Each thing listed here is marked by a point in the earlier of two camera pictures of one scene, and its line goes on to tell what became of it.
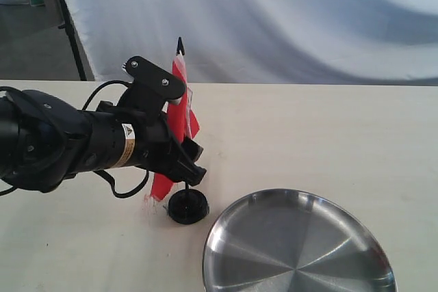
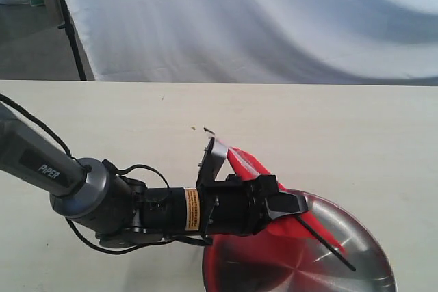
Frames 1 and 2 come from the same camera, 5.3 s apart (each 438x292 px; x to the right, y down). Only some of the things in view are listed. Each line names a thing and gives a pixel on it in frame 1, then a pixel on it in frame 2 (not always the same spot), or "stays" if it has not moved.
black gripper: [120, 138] -> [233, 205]
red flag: [181, 112] -> [306, 226]
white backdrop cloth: [259, 24] stays
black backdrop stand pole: [67, 24] stays
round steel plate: [297, 241] stays
